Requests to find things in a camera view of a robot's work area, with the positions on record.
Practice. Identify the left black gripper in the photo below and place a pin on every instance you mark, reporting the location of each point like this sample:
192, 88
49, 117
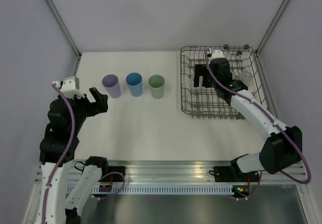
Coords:
101, 104

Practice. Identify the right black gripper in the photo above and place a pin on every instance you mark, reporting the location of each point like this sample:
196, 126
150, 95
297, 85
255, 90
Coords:
201, 70

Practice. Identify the purple plastic cup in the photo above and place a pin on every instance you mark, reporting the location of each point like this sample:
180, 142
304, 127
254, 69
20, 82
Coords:
112, 86

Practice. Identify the blue plastic cup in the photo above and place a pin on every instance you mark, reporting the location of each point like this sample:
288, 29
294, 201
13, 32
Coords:
134, 82

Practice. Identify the green plastic cup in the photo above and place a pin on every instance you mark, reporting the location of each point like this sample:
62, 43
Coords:
156, 84

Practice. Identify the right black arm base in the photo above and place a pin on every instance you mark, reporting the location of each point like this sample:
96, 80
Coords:
224, 174

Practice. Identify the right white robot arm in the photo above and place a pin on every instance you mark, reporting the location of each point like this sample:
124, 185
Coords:
282, 144

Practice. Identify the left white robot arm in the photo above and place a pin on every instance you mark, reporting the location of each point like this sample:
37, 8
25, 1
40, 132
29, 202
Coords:
57, 150

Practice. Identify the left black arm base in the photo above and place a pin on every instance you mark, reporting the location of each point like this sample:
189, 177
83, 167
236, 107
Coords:
112, 174

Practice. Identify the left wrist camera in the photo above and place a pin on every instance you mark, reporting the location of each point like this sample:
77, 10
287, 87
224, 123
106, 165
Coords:
68, 86

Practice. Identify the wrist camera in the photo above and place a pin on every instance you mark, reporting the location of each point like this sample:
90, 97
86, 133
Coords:
68, 86
213, 54

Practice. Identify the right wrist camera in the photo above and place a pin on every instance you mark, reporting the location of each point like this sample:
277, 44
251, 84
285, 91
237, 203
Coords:
213, 54

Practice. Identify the grey wire dish rack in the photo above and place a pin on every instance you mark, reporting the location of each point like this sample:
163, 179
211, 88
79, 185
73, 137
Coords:
201, 102

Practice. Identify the right aluminium frame post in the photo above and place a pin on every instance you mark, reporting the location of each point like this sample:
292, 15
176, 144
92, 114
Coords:
275, 20

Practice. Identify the aluminium frame post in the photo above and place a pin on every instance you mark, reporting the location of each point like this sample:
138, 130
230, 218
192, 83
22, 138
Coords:
275, 20
59, 20

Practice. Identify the aluminium mounting rail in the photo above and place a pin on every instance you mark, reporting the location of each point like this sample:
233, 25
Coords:
168, 172

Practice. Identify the white slotted cable duct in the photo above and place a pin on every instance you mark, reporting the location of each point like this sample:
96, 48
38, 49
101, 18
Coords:
161, 189

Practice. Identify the left aluminium frame post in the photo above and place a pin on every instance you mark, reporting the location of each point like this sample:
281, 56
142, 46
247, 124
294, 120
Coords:
59, 20

